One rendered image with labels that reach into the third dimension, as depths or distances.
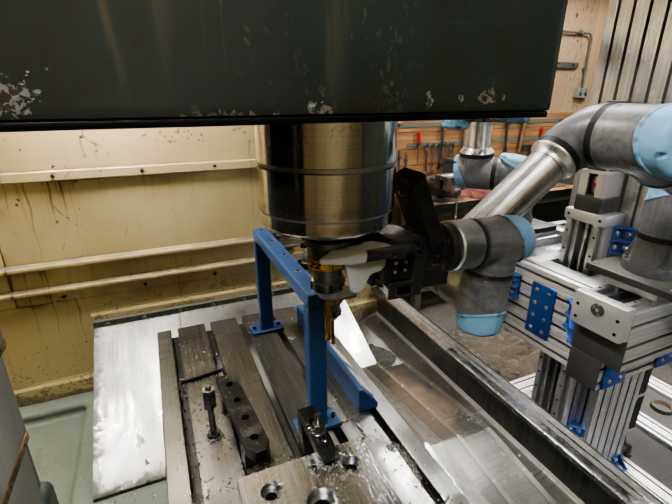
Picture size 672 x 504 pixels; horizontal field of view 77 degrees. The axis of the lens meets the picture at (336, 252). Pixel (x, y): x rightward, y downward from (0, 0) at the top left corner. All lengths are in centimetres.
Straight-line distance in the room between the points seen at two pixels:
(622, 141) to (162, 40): 72
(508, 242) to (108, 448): 117
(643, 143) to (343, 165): 55
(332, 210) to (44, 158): 116
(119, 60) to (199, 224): 122
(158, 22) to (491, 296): 56
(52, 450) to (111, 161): 89
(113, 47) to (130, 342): 132
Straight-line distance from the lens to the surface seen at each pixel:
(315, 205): 43
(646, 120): 85
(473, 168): 156
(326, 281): 52
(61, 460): 160
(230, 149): 149
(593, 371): 134
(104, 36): 33
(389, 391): 138
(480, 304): 69
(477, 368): 141
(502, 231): 66
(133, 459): 139
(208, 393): 94
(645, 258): 130
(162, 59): 33
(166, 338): 139
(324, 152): 42
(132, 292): 160
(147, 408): 145
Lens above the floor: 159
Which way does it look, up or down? 21 degrees down
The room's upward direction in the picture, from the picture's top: straight up
